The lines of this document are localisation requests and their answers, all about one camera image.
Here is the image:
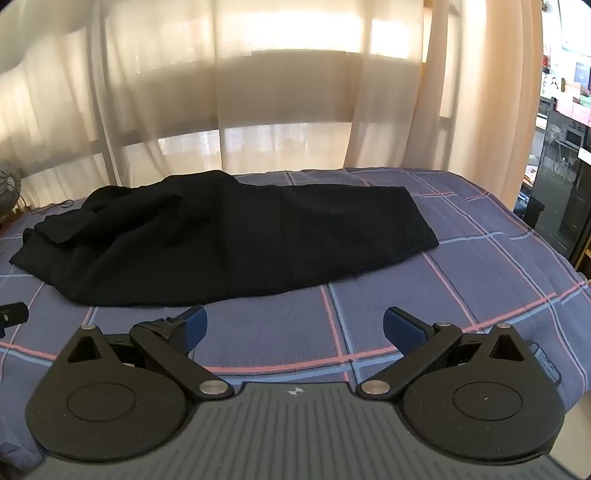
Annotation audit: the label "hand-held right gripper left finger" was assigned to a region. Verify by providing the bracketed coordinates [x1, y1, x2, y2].
[58, 305, 235, 401]

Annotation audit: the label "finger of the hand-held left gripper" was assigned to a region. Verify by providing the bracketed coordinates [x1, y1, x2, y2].
[0, 302, 29, 339]

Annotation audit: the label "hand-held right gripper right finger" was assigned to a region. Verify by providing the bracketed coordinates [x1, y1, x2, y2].
[355, 305, 533, 398]

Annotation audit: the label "black pants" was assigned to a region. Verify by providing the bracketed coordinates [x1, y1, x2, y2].
[9, 170, 440, 308]

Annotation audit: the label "blue plaid bed blanket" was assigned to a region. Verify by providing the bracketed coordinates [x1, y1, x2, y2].
[0, 167, 591, 480]

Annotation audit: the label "grey electric fan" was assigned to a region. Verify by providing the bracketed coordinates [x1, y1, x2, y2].
[0, 159, 24, 223]

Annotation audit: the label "beige curtain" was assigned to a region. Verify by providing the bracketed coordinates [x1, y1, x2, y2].
[401, 0, 546, 223]

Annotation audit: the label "sheer white curtain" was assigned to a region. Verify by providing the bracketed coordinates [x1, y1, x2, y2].
[0, 0, 445, 209]

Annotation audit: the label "thin cable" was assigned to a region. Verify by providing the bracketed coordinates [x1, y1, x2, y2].
[31, 198, 75, 214]

